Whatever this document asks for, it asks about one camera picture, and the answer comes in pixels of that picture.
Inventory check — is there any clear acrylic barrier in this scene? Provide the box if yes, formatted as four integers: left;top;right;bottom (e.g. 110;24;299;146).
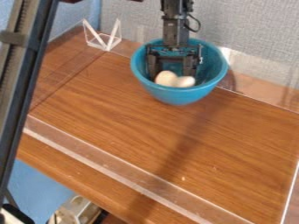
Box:
218;46;299;113
23;115;254;224

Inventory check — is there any clear acrylic back barrier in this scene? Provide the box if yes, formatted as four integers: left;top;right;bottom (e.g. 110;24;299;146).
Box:
218;46;299;113

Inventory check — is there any grey metal box under table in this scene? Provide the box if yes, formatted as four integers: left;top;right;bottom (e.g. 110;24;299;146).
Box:
47;195;102;224

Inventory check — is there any blue bowl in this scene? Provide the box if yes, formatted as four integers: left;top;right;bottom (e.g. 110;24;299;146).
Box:
131;38;230;105

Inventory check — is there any dark robot arm link foreground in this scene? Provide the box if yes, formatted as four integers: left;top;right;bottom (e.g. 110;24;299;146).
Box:
0;0;60;206

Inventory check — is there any clear acrylic front barrier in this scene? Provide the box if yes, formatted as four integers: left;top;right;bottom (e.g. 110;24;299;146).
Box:
23;115;254;224

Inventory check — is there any black cable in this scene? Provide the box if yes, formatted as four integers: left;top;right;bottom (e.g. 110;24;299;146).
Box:
183;12;202;33

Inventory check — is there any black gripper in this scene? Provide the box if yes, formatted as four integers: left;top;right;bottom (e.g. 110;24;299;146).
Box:
146;44;203;80

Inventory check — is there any clear acrylic corner bracket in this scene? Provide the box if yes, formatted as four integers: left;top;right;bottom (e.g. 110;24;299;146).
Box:
82;19;122;52

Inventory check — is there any brown white plush mushroom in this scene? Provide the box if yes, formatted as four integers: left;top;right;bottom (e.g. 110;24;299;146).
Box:
154;71;195;88

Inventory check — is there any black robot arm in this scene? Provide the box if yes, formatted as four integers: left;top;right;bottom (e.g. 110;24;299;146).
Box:
144;0;203;80

